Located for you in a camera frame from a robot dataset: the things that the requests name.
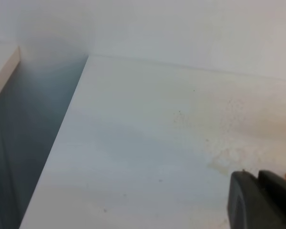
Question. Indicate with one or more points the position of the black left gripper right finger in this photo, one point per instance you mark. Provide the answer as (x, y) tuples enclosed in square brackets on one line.
[(275, 187)]

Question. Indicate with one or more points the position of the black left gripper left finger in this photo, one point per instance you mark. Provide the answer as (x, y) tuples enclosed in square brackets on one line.
[(249, 206)]

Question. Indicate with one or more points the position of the beige shelf board edge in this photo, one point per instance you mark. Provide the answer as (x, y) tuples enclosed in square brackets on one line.
[(9, 60)]

